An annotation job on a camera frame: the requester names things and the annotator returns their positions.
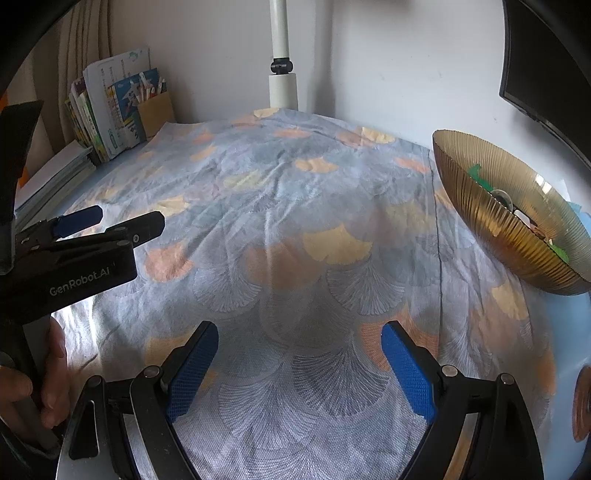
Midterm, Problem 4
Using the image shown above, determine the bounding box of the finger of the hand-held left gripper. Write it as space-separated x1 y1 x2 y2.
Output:
55 212 165 252
18 205 103 245

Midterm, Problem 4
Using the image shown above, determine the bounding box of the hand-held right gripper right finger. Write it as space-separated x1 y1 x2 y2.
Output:
381 320 546 480

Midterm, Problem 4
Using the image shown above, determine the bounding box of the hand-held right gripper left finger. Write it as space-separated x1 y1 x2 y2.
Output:
56 320 219 480

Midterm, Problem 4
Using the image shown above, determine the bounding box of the amber ribbed glass bowl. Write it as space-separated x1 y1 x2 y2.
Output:
431 129 591 296

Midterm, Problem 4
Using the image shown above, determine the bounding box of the teal plastic toy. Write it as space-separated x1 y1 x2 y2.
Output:
467 165 492 190

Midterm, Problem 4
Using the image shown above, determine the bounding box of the person's left hand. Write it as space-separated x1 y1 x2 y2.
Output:
0 318 72 444

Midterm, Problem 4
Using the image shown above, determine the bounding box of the flat stack of papers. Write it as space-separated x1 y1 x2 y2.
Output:
14 141 98 222

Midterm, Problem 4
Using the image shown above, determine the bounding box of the tan pen holder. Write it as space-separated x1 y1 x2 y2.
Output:
137 91 176 139

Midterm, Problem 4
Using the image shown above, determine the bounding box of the row of upright books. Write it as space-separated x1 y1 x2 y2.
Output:
65 45 160 162

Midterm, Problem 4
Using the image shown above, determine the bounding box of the bunch of pencils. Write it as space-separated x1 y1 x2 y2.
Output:
136 69 168 104

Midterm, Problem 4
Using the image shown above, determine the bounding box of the leaf-patterned blue cloth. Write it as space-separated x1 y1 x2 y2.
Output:
51 107 557 480

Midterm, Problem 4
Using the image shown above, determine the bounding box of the metal stand with wooden base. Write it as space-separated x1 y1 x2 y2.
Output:
571 369 591 441

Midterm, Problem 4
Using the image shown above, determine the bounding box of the beige curtain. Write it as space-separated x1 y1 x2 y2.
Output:
28 0 116 153

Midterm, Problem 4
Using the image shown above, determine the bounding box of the white desk lamp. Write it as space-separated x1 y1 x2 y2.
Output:
269 0 300 112

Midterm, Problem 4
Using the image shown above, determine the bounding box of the black flat screen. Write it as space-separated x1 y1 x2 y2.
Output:
499 0 591 167

